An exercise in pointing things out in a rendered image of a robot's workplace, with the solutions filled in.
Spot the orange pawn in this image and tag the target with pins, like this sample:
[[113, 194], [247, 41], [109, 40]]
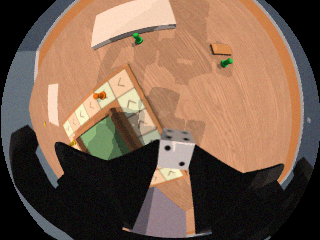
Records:
[[100, 95]]

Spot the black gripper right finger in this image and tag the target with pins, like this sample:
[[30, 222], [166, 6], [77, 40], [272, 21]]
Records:
[[217, 189]]

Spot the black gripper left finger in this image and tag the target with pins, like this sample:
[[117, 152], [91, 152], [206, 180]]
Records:
[[125, 179]]

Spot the white die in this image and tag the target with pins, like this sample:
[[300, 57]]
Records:
[[176, 148]]

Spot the orange square block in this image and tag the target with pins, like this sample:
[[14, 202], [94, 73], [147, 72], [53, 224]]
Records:
[[221, 49]]

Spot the green pawn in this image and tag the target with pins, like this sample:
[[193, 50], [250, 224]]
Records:
[[139, 39], [226, 62]]

